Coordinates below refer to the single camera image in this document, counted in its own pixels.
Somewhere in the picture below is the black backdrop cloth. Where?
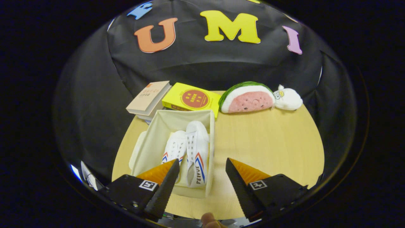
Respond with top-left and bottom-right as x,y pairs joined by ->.
54,0 -> 356,187

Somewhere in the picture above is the white keyboard device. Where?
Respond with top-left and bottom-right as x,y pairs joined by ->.
81,161 -> 99,191

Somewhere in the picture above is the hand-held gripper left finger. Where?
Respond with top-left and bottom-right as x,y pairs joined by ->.
100,159 -> 180,222

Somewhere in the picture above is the white canvas shoe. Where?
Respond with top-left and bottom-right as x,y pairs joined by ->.
185,121 -> 210,188
162,130 -> 187,184

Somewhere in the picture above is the cream fabric storage box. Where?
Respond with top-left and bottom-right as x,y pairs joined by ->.
129,109 -> 215,199

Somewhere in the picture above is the grey book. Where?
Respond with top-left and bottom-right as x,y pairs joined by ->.
136,113 -> 156,123

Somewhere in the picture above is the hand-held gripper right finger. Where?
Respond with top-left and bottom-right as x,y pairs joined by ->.
226,158 -> 309,223

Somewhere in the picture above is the watermelon slice plush toy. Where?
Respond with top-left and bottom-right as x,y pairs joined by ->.
218,81 -> 276,114

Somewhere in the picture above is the yellow book with red circle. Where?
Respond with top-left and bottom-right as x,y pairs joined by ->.
162,82 -> 222,118

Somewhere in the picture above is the beige book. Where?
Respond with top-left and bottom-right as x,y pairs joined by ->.
126,81 -> 171,116

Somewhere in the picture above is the white plush toy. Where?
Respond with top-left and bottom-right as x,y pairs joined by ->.
273,84 -> 303,111

